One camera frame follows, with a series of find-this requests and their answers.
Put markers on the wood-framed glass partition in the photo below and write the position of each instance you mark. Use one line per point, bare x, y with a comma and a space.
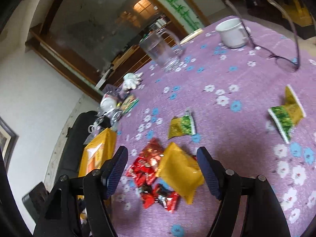
93, 22

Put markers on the clear glass pitcher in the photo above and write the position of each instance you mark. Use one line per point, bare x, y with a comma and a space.
160, 51

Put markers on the black leather chair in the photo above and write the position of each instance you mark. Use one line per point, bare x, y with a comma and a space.
74, 140

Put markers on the wooden counter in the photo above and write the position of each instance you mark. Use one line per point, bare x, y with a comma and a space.
128, 54

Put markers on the white plastic jar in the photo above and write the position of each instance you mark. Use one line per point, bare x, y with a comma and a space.
107, 102

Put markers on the yellow cardboard box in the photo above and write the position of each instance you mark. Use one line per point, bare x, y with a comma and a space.
98, 148

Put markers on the bamboo painted panel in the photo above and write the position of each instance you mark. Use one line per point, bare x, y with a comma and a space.
172, 0

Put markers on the plain golden snack packet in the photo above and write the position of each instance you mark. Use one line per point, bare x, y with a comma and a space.
180, 172

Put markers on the dark red date snack packet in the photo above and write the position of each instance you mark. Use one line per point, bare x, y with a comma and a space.
150, 151

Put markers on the purple floral tablecloth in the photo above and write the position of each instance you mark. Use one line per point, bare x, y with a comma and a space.
222, 84

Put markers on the white mug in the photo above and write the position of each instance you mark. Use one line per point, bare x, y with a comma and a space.
232, 37

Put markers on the cream rectangular bar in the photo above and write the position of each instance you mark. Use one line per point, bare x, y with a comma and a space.
192, 35

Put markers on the thin-framed eyeglasses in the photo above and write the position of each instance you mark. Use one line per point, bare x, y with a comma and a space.
286, 65

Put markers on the dark framed wall picture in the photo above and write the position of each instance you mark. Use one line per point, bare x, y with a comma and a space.
7, 140

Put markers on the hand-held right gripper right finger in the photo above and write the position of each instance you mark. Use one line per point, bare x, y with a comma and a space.
209, 175

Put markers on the yellow green pea snack packet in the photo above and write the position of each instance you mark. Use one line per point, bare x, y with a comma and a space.
181, 127
286, 118

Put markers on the green cracker packet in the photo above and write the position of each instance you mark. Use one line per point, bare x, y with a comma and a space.
128, 102

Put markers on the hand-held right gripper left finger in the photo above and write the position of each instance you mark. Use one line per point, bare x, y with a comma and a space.
116, 172

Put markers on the crumpled clear plastic wrappers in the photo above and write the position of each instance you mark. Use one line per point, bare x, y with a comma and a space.
113, 117

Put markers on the purple phone stand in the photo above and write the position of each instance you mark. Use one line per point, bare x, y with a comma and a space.
111, 88

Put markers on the white work glove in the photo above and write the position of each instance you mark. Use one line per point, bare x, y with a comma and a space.
129, 81

